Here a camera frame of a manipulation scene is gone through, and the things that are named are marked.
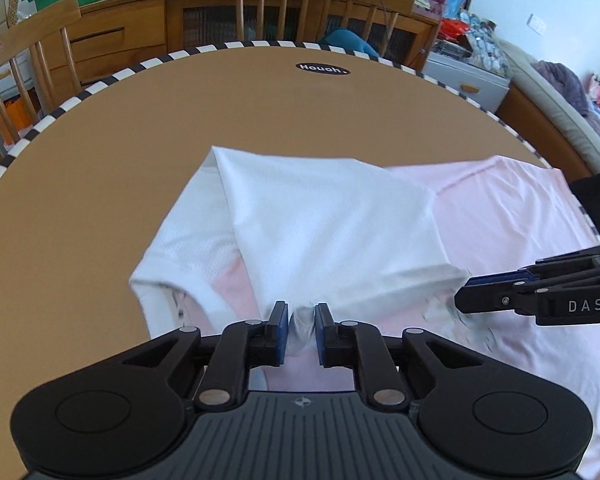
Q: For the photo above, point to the wooden sideboard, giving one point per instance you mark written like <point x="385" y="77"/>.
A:
<point x="120" y="22"/>

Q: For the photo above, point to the pink and white shirt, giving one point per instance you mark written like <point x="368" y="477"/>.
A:
<point x="330" y="210"/>

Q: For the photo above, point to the purple blanket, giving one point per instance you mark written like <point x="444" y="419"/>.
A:
<point x="562" y="80"/>

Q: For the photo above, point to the teal cushion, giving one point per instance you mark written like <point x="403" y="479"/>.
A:
<point x="345" y="40"/>

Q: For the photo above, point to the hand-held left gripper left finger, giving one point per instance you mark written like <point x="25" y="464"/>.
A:
<point x="279" y="332"/>

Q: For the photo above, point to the red packets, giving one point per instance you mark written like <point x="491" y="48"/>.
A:
<point x="452" y="28"/>

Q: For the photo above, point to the white wall switch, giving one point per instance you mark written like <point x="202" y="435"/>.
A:
<point x="536" y="21"/>

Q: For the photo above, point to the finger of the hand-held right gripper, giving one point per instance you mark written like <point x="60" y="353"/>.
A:
<point x="500" y="276"/>
<point x="485" y="300"/>

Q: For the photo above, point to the orange bag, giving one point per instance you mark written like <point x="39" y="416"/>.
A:
<point x="17" y="117"/>

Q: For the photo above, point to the white drawer cabinet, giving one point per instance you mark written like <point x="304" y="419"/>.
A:
<point x="460" y="77"/>

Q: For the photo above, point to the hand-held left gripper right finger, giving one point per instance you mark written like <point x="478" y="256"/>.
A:
<point x="323" y="334"/>

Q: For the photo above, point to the beige sofa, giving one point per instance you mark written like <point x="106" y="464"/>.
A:
<point x="545" y="107"/>

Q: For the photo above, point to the pile of plastic bottles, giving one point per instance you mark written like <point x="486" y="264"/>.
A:
<point x="482" y="42"/>

